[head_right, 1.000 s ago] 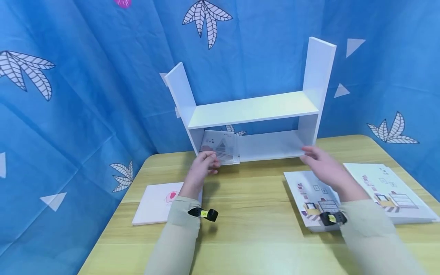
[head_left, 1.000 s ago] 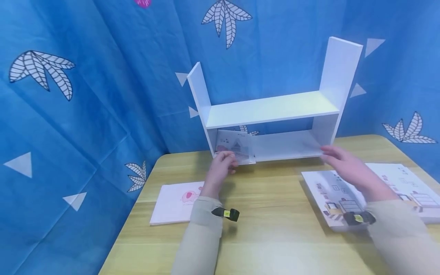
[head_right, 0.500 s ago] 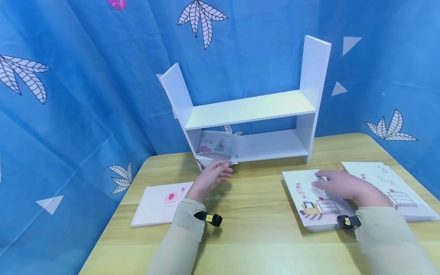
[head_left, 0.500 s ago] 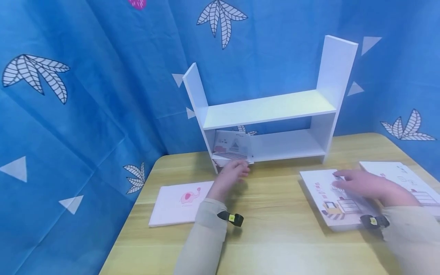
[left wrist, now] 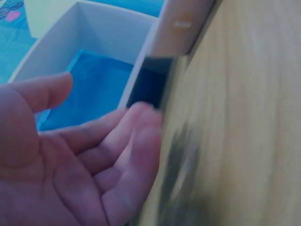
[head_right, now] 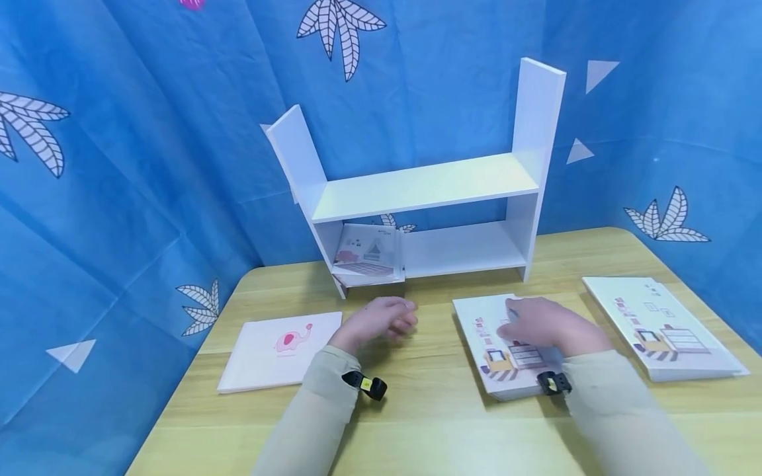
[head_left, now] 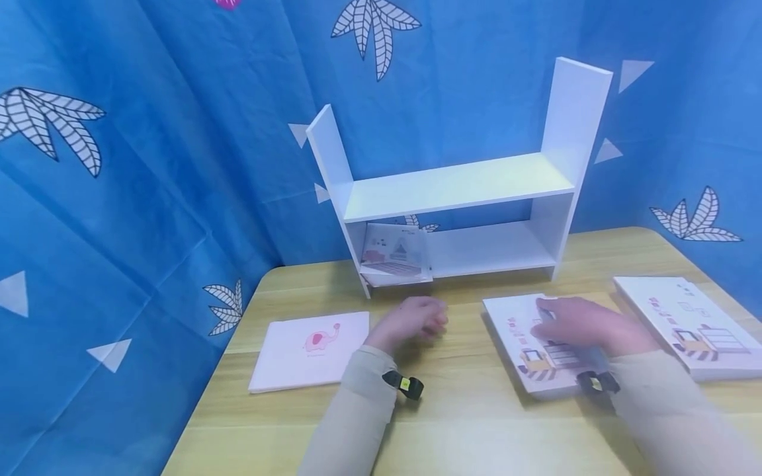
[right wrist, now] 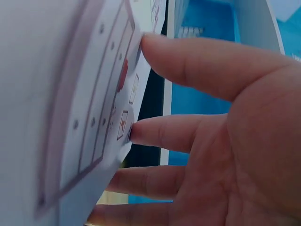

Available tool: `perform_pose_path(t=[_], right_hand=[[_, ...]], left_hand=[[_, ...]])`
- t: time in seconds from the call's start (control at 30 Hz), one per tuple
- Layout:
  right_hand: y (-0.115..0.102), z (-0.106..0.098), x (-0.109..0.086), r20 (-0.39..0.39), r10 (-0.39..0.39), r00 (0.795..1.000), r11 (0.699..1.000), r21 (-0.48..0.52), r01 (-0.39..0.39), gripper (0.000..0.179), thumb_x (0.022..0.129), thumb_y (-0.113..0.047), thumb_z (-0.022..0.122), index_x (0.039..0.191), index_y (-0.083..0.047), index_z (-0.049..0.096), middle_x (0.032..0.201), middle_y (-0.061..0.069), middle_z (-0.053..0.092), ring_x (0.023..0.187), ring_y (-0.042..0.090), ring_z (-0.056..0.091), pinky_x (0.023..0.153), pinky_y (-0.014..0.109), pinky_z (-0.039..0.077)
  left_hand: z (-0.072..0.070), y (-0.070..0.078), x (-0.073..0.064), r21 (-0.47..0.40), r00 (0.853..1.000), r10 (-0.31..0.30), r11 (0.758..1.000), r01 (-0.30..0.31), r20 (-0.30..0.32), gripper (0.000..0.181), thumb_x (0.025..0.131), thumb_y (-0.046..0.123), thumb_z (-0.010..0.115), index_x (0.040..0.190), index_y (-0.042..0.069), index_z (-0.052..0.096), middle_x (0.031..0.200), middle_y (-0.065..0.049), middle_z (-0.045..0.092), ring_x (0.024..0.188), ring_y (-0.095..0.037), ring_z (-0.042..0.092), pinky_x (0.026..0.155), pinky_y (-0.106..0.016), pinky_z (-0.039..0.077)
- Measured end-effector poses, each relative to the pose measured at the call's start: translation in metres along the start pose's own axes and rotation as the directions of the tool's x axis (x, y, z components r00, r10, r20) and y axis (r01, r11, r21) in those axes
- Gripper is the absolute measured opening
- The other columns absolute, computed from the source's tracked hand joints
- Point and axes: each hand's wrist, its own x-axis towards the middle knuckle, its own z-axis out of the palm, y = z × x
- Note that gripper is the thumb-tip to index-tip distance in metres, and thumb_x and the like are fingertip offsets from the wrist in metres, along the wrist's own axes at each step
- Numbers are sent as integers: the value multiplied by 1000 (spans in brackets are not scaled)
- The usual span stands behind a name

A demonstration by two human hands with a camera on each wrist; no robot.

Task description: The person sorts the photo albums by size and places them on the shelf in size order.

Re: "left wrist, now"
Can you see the person's left hand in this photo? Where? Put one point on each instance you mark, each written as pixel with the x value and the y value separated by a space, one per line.
pixel 47 176

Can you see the person's left thumb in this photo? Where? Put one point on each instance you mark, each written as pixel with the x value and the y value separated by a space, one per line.
pixel 50 90

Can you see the white compartment box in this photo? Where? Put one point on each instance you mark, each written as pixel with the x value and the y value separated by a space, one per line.
pixel 103 44

